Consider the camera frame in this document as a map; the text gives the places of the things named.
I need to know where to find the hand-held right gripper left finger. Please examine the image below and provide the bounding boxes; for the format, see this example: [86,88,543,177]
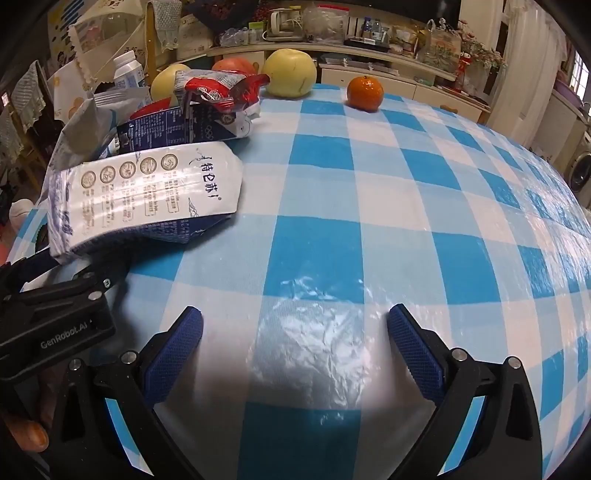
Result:
[46,305,206,480]

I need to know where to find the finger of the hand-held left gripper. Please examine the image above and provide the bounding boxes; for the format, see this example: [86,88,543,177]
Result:
[0,257,64,292]
[21,270,118,308]

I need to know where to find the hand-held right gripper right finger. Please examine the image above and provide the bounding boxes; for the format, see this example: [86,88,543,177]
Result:
[388,304,543,480]

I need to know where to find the silver plastic wrapper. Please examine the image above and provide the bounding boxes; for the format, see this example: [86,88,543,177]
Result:
[37,97,244,265]

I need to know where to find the blue and white milk carton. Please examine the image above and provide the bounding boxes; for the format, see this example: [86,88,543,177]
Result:
[115,104,256,160]

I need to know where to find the red snack wrapper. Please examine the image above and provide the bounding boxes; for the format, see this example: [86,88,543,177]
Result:
[178,69,271,121]

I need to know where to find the person's left hand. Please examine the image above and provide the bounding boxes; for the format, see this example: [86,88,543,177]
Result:
[0,367,70,454]

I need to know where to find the grey cushion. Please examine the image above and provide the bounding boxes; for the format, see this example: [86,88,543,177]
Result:
[9,198,36,228]

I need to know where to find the light wooden chair lace cover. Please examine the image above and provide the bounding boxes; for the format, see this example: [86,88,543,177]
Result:
[9,60,49,185]

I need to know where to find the orange print white tablecloth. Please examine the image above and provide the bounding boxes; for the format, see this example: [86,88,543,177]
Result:
[46,60,100,127]

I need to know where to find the blue checked tablecloth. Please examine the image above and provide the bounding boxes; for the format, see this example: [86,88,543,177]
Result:
[7,83,591,480]

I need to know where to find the white yogurt bottle blue label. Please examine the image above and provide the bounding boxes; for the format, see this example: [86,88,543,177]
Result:
[112,50,145,92]

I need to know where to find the yellow pear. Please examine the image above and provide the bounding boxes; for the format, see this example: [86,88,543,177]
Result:
[150,64,192,104]
[263,48,318,99]

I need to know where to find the washing machine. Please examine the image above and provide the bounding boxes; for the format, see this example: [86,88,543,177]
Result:
[569,134,591,208]

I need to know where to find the wooden chair knitted cover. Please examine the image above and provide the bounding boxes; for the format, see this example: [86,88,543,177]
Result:
[144,0,184,89]

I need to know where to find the mesh food cover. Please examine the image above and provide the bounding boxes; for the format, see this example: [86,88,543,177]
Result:
[68,0,155,81]

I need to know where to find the orange mandarin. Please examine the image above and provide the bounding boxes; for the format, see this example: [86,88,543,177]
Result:
[346,75,385,112]

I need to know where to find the red apple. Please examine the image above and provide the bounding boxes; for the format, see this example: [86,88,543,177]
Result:
[211,58,257,77]

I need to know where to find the white side cabinet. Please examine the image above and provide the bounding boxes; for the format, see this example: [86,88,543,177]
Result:
[531,88,591,162]

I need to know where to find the white sack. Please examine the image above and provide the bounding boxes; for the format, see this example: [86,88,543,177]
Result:
[177,14,214,61]

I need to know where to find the long white cabinet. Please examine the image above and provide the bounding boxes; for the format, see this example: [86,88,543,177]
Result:
[178,41,492,124]

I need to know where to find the red doll figurine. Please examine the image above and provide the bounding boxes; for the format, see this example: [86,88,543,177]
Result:
[456,52,472,89]

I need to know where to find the pack of small bottles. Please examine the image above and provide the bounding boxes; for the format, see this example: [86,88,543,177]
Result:
[219,27,265,47]

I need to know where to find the dark blue wrapped bouquet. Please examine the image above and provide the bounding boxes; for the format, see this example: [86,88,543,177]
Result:
[182,0,262,26]

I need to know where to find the purple basin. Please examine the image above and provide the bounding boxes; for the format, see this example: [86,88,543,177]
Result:
[555,78,583,99]

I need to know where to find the printed gift bag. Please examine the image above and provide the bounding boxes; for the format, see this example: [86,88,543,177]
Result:
[418,18,463,73]

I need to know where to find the artificial flowers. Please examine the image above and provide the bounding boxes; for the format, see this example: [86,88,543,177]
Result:
[462,32,508,70]

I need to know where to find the black tray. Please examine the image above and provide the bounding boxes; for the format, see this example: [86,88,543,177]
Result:
[344,37,392,51]

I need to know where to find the window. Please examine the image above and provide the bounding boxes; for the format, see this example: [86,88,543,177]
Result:
[570,48,591,100]

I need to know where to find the clear plastic bag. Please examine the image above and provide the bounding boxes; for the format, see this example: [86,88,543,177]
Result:
[302,2,346,45]

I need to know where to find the wall poster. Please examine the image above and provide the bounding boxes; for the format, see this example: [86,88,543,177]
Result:
[46,0,90,70]

